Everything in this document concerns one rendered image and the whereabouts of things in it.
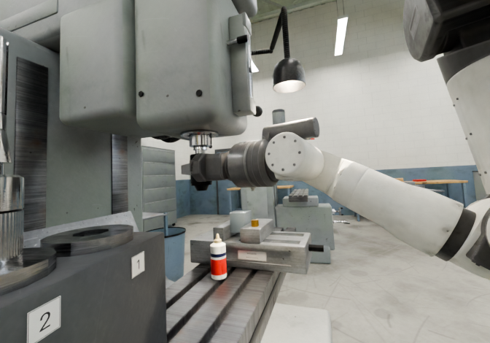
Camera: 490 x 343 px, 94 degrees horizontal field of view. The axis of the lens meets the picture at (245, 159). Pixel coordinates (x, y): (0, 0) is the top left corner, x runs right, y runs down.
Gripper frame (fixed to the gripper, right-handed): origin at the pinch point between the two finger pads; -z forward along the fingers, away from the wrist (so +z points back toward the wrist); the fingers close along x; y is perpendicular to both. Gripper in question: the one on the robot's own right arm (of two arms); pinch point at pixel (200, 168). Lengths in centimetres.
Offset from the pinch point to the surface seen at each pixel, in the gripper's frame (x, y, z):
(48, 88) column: 17.9, -22.2, -33.4
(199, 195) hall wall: -529, 57, -536
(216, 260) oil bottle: -7.5, 23.0, -3.4
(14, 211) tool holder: 32.4, 4.0, 12.0
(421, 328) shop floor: -185, 123, 40
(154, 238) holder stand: 19.2, 9.5, 10.4
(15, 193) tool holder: 32.4, 2.6, 12.1
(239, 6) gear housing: -8.0, -40.1, 7.6
